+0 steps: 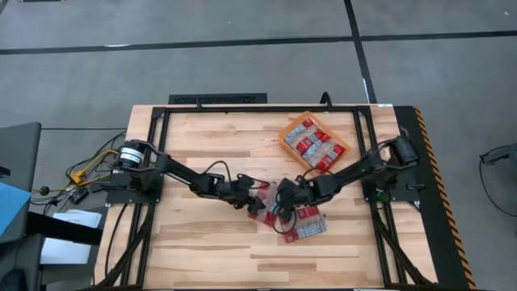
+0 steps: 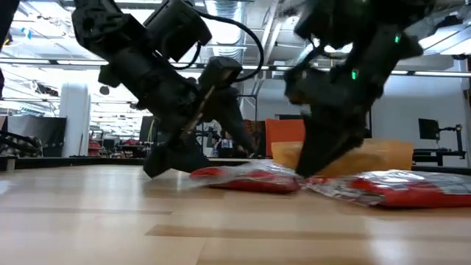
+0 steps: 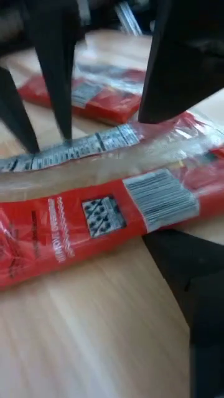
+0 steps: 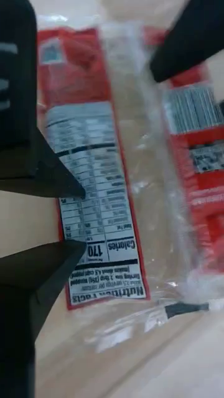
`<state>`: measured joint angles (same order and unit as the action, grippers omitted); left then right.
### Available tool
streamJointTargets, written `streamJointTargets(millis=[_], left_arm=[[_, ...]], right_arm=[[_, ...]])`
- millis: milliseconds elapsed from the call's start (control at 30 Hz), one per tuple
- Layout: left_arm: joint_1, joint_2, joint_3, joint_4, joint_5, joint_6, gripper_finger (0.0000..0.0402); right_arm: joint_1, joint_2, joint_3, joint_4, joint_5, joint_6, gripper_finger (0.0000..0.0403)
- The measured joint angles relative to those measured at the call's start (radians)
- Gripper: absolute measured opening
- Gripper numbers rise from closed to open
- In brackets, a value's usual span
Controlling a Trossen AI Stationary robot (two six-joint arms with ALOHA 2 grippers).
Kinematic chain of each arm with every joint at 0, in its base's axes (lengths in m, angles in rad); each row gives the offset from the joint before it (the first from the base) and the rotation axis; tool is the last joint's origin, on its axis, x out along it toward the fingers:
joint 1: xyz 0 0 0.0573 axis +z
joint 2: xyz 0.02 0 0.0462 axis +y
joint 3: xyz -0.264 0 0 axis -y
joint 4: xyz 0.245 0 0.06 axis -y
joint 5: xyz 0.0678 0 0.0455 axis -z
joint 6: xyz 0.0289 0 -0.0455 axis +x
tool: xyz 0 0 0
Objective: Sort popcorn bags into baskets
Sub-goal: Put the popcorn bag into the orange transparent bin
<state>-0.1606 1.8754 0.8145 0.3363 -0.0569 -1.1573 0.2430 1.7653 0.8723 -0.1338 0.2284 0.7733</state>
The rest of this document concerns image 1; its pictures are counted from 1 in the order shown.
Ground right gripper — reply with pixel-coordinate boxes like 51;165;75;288
276;176;319;224

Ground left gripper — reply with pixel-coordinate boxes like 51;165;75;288
229;175;268;216

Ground red popcorn bag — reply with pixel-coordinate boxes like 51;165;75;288
246;181;281;229
305;138;339;163
284;118;315;143
314;144;348;171
296;128;331;157
280;205;329;245

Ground orange basket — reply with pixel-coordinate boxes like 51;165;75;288
277;110;351;174

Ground black floor vent grate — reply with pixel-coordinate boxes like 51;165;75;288
168;92;268;106

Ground black panel with hazard stripes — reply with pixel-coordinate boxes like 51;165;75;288
393;105;478;290

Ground small black box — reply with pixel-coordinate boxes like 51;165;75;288
69;187;90;205

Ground white paper sheet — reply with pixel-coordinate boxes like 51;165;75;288
40;209;103;265

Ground dark grey cabinet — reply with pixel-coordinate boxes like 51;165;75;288
0;121;43;193

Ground blue sheet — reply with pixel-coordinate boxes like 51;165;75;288
0;181;32;238

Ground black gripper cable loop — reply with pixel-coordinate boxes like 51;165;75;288
271;189;300;236

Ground black table frame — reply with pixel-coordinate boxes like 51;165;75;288
94;103;438;290

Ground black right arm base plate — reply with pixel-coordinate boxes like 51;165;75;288
362;160;423;204

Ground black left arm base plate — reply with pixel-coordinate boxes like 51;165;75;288
105;168;164;205

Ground black cable bundle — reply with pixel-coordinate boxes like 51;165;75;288
31;129;128;203

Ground yellow cable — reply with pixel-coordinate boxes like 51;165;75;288
69;148;123;188

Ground black strap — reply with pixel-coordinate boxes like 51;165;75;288
25;211;104;247

